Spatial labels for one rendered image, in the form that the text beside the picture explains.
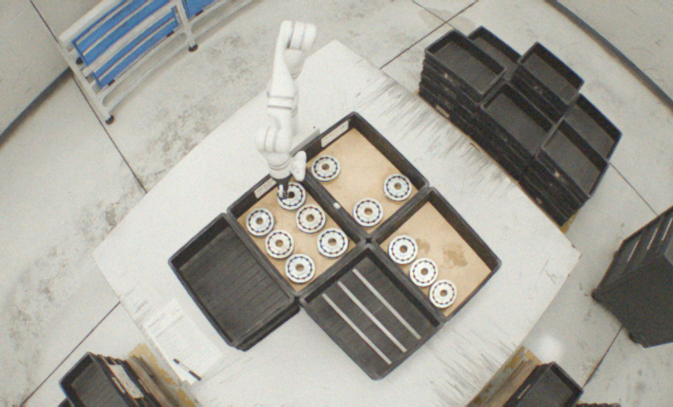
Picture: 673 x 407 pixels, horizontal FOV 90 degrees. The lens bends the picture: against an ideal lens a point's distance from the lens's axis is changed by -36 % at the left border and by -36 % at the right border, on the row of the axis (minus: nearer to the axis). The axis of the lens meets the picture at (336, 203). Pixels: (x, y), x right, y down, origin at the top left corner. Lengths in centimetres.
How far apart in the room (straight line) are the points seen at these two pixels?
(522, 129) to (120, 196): 247
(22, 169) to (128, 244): 196
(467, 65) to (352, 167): 111
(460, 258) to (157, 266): 119
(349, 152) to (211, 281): 70
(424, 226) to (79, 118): 273
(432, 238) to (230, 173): 85
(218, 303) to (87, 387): 102
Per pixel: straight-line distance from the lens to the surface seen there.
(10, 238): 364
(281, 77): 133
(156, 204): 210
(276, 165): 143
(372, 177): 183
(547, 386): 246
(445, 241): 178
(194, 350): 189
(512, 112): 271
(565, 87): 288
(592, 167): 265
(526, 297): 196
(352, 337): 167
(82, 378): 240
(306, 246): 174
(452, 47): 275
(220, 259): 178
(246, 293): 173
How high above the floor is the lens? 249
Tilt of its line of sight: 68 degrees down
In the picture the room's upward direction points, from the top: 3 degrees counter-clockwise
